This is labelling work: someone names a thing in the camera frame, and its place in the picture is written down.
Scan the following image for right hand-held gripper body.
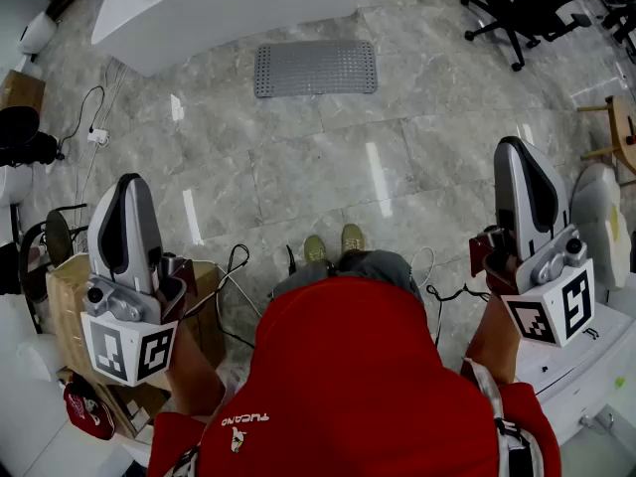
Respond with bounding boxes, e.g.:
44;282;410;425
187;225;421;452
469;224;596;349

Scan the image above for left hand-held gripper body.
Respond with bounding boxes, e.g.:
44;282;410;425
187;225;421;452
79;252;199;388

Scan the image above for grey perforated floor mat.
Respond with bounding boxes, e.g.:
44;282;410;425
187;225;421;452
252;39;380;99

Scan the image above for person's left forearm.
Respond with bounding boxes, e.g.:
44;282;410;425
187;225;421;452
162;319;226;420

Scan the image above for person's right forearm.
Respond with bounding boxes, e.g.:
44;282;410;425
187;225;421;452
464;291;523;388

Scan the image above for white bathtub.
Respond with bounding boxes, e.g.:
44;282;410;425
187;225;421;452
90;0;367;79

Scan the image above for black round stool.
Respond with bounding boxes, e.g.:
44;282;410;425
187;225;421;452
18;203;89;305

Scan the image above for white cabinet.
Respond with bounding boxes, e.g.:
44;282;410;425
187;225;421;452
514;299;636;447

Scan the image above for large cardboard box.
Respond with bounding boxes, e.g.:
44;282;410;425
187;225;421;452
45;252;226;437

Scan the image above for red cap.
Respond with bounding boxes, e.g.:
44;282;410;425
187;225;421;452
63;379;117;442

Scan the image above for wooden stool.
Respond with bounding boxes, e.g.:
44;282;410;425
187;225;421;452
575;94;636;189

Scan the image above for black bag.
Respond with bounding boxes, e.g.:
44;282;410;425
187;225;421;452
0;105;62;169

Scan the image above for person's grey trousers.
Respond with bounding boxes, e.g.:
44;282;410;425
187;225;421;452
270;248;424;308

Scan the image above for person's left olive shoe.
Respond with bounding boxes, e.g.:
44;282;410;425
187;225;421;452
303;235;329;265

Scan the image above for small brown box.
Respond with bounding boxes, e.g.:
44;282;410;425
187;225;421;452
0;69;47;114

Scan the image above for person's red shirt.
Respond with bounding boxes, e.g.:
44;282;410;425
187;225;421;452
146;275;563;477

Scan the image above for white round appliance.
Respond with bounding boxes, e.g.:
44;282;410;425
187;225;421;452
18;11;59;56

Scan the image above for white backpack strap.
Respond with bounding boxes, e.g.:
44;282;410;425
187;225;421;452
460;358;536;477
162;443;201;477

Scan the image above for black power cable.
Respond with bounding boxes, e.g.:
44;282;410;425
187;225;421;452
56;84;106;162

